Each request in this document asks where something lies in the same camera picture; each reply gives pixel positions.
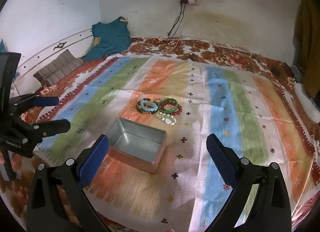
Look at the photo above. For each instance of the colourful striped cloth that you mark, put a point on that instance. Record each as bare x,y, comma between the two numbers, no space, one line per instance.
225,97

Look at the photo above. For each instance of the white power strip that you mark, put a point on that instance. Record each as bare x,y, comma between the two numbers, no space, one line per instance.
193,0

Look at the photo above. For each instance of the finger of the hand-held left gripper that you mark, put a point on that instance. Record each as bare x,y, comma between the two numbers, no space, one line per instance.
55,127
47,101

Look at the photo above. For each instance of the silver metal tin box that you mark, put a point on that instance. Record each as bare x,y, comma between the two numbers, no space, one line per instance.
130,142

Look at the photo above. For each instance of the brown striped cushion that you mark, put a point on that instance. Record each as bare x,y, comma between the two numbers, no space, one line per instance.
57,69

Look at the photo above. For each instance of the floral bedsheet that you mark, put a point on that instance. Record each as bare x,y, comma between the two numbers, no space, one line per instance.
225,54

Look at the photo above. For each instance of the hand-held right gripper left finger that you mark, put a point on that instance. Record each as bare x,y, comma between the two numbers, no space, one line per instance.
93,162

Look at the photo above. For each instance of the green jade bangle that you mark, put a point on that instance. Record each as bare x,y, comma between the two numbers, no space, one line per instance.
172,100

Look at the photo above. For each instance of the white headboard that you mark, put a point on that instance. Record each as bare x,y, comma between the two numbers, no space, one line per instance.
37,57

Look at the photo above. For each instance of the teal garment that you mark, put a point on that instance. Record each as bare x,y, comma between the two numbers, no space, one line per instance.
110,37

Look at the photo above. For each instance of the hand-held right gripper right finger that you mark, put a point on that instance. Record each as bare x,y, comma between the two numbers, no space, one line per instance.
222,162

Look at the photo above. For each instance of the black power adapter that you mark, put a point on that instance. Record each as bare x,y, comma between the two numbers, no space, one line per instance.
183,2

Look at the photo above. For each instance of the yellow cloth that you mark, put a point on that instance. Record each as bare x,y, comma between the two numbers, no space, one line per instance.
308,34

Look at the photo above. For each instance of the grey box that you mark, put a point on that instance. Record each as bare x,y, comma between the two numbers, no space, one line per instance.
297,73

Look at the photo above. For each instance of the white bolster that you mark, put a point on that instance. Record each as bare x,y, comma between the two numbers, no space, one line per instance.
307,107

